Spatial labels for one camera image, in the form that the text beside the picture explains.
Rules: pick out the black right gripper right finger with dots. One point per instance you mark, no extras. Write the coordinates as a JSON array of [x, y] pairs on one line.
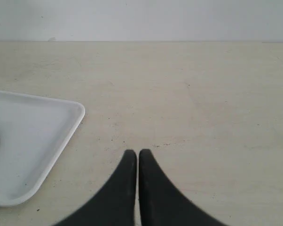
[[161, 203]]

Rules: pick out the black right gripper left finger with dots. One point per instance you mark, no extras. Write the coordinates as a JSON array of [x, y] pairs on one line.
[[113, 204]]

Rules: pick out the white plastic tray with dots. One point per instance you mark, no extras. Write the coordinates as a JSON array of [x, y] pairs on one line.
[[34, 131]]

